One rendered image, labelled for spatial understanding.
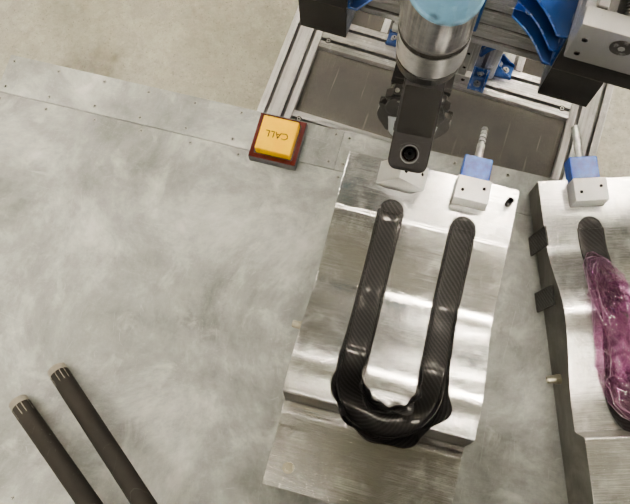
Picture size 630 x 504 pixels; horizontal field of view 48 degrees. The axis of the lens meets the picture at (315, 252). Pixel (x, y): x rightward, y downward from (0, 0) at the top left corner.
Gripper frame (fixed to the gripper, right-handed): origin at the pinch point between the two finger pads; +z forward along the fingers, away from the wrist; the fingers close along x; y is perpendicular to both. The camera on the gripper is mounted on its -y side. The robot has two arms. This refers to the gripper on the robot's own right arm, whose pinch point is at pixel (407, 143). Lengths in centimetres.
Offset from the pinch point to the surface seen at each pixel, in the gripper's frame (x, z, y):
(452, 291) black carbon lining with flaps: -11.4, 13.1, -15.1
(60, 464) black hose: 37, 16, -53
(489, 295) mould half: -16.6, 12.6, -14.5
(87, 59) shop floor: 100, 101, 49
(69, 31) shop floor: 108, 101, 56
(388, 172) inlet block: 1.7, 9.3, -1.0
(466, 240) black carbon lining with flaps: -11.7, 12.6, -7.2
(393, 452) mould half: -8.4, 15.0, -39.2
